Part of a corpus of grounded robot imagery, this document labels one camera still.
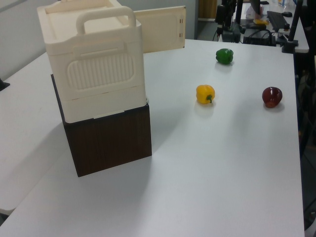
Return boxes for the green bell pepper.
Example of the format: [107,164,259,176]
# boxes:
[215,48,235,66]

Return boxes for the cream cabinet door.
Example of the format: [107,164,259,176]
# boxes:
[134,5,187,54]

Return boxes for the dark brown wooden base box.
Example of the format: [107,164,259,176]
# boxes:
[50,74,153,178]

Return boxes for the dark red apple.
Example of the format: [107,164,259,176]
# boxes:
[261,86,283,109]

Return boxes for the black keyboard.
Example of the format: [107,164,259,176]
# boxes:
[266,10,290,32]

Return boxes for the yellow bell pepper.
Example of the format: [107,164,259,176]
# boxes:
[196,84,216,105]

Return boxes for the black camera rig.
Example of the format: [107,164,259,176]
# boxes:
[214,0,245,44]

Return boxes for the black equipment box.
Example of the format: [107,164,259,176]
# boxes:
[242,29,277,47]

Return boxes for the black pole stand with clamp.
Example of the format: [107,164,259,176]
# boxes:
[281,0,305,54]
[0,78,11,92]

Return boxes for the cream plastic cabinet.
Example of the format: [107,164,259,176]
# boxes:
[37,0,149,123]

